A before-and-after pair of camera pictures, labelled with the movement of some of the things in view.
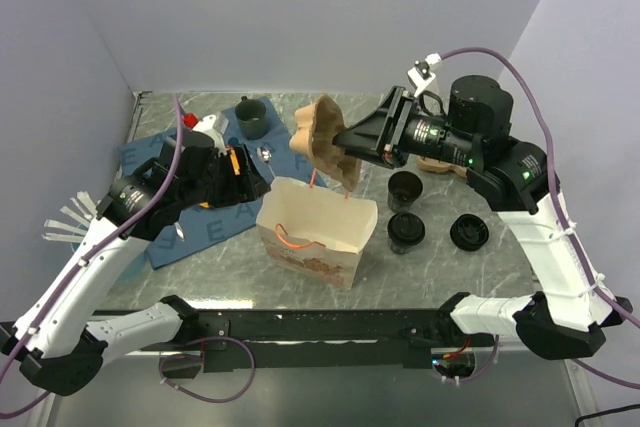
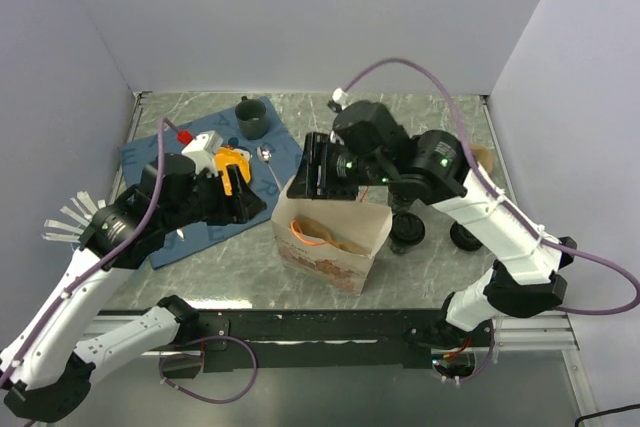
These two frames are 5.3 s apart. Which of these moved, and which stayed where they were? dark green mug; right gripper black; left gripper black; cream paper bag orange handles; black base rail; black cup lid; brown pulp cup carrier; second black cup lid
Moved: left gripper black; right gripper black; cream paper bag orange handles; brown pulp cup carrier
Stayed: black base rail; dark green mug; black cup lid; second black cup lid
